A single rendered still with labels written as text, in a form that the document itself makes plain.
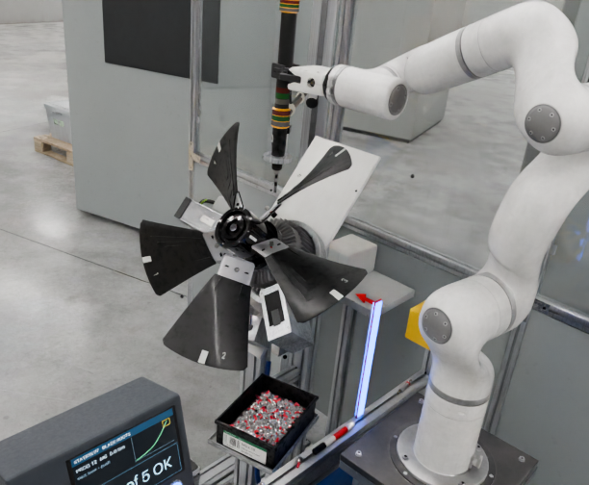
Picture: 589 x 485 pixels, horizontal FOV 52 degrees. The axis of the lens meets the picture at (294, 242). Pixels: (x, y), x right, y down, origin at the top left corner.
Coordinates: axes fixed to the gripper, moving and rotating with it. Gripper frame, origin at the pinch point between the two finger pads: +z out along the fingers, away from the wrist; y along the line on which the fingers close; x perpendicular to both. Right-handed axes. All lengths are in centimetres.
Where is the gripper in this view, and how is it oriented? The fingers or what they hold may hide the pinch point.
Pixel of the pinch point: (285, 70)
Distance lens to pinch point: 142.9
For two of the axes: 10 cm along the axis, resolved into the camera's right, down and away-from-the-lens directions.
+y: 7.0, -2.5, 6.8
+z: -7.1, -3.6, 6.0
